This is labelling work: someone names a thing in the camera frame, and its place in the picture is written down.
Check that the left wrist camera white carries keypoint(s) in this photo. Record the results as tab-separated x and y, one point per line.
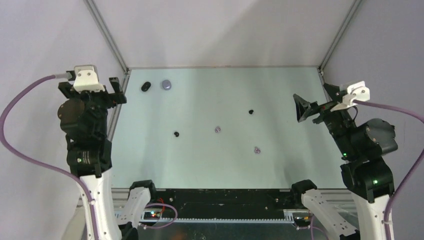
87	79

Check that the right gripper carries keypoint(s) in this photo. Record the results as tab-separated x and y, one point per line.
304	107

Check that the purple earbud lower right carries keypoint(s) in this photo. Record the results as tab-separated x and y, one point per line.
257	150

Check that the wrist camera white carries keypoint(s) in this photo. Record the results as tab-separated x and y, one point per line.
87	79
350	92

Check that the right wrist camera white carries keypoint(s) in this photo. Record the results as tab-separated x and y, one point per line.
350	92

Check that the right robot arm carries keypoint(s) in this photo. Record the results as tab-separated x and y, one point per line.
364	172

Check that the purple earbud charging case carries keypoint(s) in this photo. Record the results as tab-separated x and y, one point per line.
166	85

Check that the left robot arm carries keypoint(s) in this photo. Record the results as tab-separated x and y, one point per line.
83	119

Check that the grey slotted cable duct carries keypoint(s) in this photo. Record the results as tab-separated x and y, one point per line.
287	218

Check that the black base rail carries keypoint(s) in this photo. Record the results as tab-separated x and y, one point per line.
226	203

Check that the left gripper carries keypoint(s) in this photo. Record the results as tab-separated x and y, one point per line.
113	99

